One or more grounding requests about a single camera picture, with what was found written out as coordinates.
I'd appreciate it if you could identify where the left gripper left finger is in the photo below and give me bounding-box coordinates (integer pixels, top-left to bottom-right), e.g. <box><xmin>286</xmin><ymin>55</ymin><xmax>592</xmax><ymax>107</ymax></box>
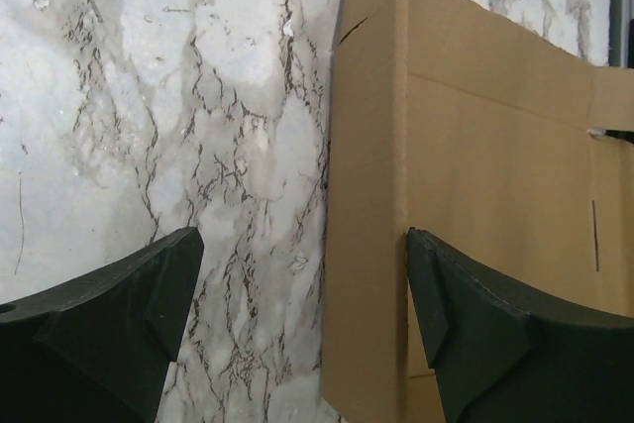
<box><xmin>1</xmin><ymin>228</ymin><xmax>204</xmax><ymax>422</ymax></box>

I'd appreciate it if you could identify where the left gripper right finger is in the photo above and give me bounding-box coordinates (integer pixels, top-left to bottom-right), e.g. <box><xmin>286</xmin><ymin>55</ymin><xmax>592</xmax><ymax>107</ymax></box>
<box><xmin>406</xmin><ymin>228</ymin><xmax>633</xmax><ymax>422</ymax></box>

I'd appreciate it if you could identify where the brown cardboard box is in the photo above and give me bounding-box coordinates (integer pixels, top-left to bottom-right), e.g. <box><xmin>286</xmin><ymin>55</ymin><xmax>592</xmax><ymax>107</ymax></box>
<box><xmin>321</xmin><ymin>0</ymin><xmax>633</xmax><ymax>422</ymax></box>

